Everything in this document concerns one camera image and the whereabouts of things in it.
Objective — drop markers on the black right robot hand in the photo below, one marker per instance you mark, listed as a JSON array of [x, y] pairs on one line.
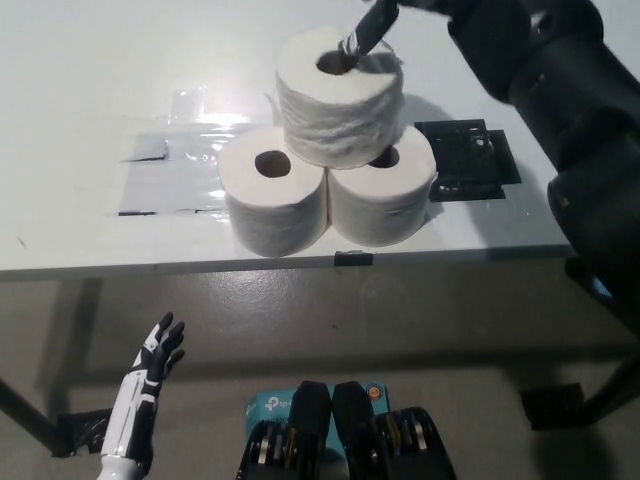
[[485, 40]]

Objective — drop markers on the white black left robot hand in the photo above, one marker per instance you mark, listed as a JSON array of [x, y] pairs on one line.
[[145, 375]]

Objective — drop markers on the crinkled white toilet paper roll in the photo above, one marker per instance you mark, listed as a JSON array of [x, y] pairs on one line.
[[340, 120]]

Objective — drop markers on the black tape square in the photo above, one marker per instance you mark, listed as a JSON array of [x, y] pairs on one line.
[[465, 160]]

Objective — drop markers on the teal tp-link box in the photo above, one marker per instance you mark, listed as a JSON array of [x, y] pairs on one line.
[[267, 405]]

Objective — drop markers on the black object with blue spot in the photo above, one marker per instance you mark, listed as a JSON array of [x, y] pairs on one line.
[[575, 272]]

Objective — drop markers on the clear plastic tape sheet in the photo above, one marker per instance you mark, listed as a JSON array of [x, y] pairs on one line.
[[210, 112]]

